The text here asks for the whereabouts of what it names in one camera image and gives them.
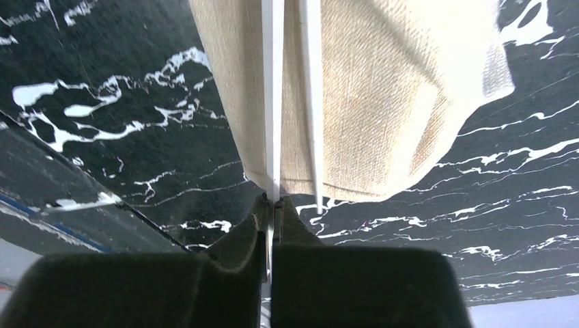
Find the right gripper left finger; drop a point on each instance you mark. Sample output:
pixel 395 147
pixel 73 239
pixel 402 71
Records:
pixel 219 287

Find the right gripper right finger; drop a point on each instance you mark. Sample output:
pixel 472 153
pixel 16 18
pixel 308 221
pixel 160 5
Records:
pixel 316 285

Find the beige cloth napkin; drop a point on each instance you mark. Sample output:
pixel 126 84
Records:
pixel 400 78

